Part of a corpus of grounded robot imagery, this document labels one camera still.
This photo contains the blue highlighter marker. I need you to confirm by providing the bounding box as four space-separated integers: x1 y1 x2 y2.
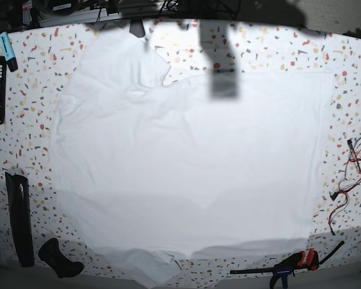
0 31 18 72

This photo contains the white T-shirt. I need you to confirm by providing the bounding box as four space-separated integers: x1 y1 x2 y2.
49 29 333 288

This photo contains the red black wire bundle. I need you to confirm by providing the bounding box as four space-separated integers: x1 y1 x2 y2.
327 134 361 236

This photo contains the grey camera stand base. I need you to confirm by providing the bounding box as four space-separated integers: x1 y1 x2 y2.
129 19 145 38

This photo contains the long black pouch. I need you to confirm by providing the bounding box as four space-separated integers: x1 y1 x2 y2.
5 172 34 267

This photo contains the black orange bar clamp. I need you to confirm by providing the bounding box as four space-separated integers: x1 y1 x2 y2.
229 249 320 289

